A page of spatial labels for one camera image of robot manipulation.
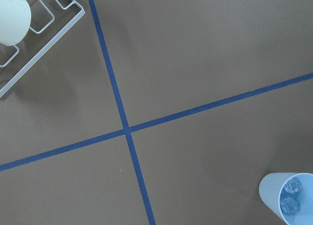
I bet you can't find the white wire cup rack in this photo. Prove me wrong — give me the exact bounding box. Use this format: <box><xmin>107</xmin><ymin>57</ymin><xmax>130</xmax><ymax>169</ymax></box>
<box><xmin>0</xmin><ymin>0</ymin><xmax>85</xmax><ymax>97</ymax></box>

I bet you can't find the light blue plastic cup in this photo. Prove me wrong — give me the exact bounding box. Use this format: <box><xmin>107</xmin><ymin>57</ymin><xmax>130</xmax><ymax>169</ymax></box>
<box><xmin>259</xmin><ymin>173</ymin><xmax>313</xmax><ymax>225</ymax></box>

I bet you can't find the white cup in rack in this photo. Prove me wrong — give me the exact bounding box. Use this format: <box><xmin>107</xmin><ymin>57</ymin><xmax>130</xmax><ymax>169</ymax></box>
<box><xmin>0</xmin><ymin>0</ymin><xmax>31</xmax><ymax>46</ymax></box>

